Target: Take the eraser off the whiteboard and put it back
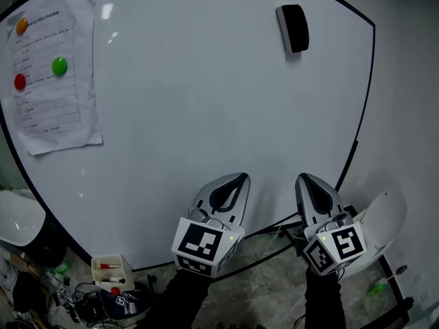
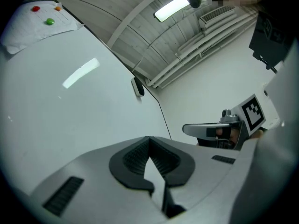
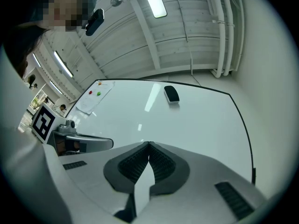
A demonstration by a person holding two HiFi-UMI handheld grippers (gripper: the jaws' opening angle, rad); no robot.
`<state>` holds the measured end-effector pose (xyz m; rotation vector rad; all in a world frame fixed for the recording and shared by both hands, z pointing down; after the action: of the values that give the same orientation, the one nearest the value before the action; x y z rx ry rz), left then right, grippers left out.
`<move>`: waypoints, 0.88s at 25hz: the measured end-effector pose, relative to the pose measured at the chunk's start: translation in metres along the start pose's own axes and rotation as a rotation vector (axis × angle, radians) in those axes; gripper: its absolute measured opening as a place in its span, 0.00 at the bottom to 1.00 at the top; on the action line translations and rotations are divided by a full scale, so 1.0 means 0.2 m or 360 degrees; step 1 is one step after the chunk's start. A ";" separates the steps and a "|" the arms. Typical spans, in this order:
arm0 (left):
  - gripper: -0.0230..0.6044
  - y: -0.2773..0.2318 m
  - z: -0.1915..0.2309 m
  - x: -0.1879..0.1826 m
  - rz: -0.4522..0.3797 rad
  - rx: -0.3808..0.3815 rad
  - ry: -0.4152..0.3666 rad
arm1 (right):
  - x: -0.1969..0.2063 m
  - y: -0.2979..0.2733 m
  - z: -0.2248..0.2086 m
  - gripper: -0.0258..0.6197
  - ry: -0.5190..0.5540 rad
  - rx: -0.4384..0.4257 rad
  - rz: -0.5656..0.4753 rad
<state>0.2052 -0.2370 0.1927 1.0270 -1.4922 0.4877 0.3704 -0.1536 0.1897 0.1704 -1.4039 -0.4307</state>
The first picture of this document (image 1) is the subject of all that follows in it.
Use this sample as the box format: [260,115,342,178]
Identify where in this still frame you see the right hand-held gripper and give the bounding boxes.
[295,173,366,276]

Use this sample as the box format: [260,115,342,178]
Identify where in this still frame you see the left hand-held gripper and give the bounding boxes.
[170,172,251,279]

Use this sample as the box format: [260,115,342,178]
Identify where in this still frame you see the black and white whiteboard eraser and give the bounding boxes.
[275,3,310,54]

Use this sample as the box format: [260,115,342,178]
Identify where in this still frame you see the person's right forearm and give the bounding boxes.
[304,267,346,329]

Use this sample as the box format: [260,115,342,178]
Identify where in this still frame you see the person's left forearm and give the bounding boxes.
[150,267,212,329]

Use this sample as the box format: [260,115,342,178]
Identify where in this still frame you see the white open-lid toilet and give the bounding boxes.
[337,191,409,280]

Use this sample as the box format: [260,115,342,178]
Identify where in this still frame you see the cream marker holder box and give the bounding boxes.
[91,254,136,291]

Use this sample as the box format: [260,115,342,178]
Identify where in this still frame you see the black oval case with tags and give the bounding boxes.
[99,281,152,321]

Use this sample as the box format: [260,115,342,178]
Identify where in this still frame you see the creased printed paper sheet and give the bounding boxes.
[5,0,104,156]

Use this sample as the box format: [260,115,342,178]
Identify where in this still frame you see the white oval basin green base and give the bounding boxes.
[0,189,68,270]

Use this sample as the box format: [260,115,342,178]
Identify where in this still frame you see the green round magnet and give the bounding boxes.
[51,56,69,77]

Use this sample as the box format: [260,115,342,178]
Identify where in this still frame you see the whiteboard with black frame stand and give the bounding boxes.
[0,0,377,284]

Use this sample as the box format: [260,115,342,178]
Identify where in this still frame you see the black charger unit with cables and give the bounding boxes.
[73,291,110,321]

